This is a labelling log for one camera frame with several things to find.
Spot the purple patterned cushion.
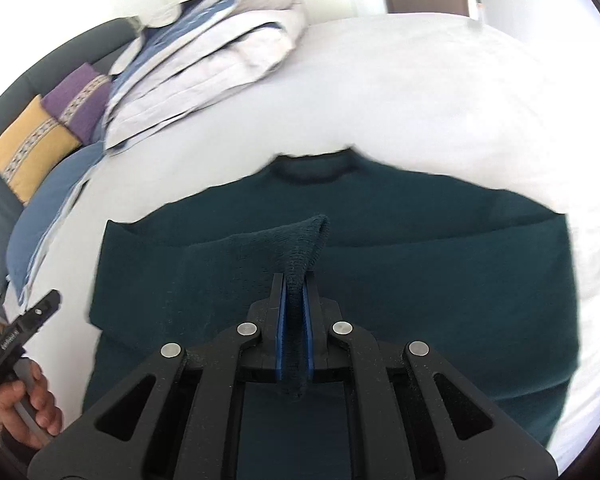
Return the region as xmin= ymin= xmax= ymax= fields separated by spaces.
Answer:
xmin=41 ymin=62 xmax=113 ymax=142

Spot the bed with white sheet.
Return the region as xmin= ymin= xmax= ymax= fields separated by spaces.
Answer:
xmin=2 ymin=12 xmax=600 ymax=466

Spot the grey upholstered headboard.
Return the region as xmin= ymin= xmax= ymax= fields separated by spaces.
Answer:
xmin=0 ymin=17 xmax=141 ymax=301

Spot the yellow patterned cushion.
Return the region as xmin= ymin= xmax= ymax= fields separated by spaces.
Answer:
xmin=0 ymin=94 xmax=83 ymax=206

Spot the person's left forearm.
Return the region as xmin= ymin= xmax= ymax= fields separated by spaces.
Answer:
xmin=0 ymin=427 xmax=41 ymax=472

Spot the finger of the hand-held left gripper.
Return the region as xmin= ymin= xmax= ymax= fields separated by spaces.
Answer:
xmin=17 ymin=288 xmax=62 ymax=333

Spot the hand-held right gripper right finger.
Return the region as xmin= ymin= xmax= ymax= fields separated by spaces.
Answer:
xmin=303 ymin=271 xmax=557 ymax=480

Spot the person's left hand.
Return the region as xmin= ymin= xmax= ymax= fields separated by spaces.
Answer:
xmin=0 ymin=359 xmax=64 ymax=449

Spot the dark green knit sweater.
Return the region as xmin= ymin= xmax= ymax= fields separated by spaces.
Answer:
xmin=82 ymin=145 xmax=581 ymax=480

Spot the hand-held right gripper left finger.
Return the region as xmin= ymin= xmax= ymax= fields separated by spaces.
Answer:
xmin=27 ymin=272 xmax=286 ymax=480

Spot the folded grey and blue duvet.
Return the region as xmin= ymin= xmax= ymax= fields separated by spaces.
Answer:
xmin=102 ymin=0 xmax=308 ymax=153

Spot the blue pillow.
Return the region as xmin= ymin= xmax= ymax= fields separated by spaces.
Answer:
xmin=6 ymin=140 xmax=106 ymax=306

